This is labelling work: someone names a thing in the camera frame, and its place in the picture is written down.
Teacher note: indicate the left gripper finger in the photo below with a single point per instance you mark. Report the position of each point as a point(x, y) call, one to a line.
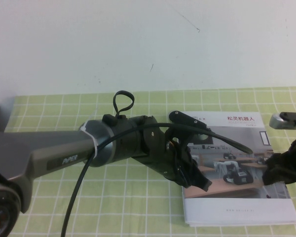
point(181, 172)
point(199, 177)

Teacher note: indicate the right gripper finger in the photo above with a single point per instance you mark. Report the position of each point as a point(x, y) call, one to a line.
point(276, 160)
point(273, 177)

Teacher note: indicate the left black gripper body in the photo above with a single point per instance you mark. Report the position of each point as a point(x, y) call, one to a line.
point(158, 148)

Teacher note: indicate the AgileX robot brochure book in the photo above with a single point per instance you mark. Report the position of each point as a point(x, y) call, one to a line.
point(236, 205)

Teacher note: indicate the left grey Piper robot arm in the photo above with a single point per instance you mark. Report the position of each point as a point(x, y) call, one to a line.
point(51, 148)

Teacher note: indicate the green checkered tablecloth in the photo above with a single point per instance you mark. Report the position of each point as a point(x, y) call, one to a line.
point(128, 202)

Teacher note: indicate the white zip tie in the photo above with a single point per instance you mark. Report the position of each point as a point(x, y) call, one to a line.
point(92, 140)

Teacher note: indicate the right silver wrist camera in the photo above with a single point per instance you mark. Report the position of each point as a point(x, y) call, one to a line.
point(277, 122)

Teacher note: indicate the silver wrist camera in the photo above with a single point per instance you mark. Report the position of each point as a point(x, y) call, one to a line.
point(277, 122)
point(185, 119)

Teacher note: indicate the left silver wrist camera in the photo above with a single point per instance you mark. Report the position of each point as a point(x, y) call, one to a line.
point(185, 119)

